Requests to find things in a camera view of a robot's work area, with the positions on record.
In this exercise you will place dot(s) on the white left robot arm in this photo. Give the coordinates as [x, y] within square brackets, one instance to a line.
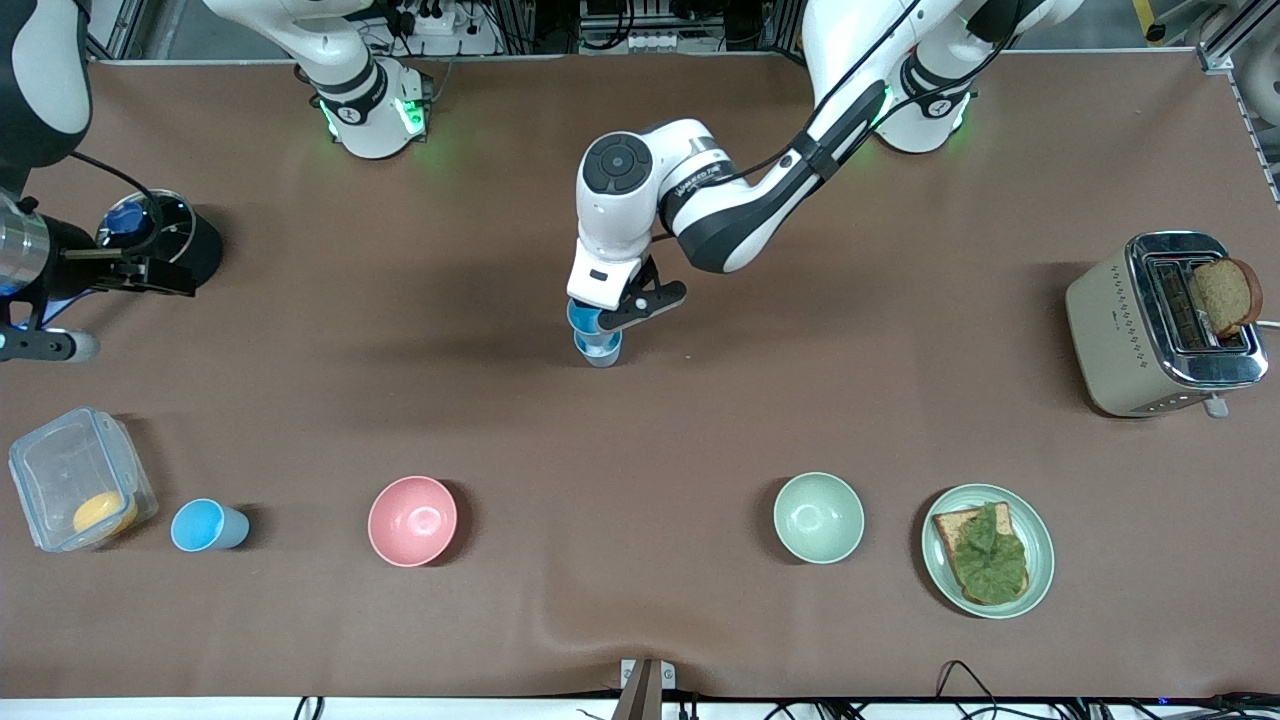
[620, 210]

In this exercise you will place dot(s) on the notched metal rail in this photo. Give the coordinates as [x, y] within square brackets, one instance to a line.
[1262, 130]

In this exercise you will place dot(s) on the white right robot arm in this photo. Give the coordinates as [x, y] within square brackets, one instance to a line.
[365, 110]

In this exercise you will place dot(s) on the white power strip with plugs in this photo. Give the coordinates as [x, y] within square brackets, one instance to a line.
[440, 20]

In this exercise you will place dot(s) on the metal table edge bracket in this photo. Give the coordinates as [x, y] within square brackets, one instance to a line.
[645, 690]

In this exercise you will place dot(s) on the brown table cloth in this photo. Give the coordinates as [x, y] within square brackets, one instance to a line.
[650, 450]

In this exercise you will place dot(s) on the pale green plate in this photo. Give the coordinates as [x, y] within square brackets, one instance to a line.
[1040, 550]

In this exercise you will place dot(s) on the green lettuce leaf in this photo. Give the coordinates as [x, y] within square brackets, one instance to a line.
[990, 560]

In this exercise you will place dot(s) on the small white power strip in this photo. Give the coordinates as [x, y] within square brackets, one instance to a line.
[655, 42]

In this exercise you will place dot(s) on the aluminium frame beam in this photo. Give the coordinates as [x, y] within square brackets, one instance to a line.
[110, 30]
[1215, 50]

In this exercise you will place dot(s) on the round-topped brown bread slice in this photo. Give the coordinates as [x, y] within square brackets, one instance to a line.
[1225, 295]

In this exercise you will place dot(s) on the orange round food piece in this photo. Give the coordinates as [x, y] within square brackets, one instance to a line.
[105, 512]

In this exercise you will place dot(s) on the square brown bread slice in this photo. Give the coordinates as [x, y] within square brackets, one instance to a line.
[945, 530]

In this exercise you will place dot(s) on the glass lid blue knob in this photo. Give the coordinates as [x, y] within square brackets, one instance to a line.
[175, 235]

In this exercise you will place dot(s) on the beige chrome toaster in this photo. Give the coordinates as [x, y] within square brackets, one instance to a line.
[1120, 340]

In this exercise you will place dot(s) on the pink bowl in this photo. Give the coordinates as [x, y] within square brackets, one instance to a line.
[412, 520]

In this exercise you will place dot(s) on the pale green bowl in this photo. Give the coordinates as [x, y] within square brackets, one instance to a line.
[818, 518]

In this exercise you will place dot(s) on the blue plastic cup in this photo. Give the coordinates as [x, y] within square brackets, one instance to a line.
[600, 355]
[205, 525]
[583, 318]

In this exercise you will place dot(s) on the clear plastic food container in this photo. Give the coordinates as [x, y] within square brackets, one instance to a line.
[60, 460]

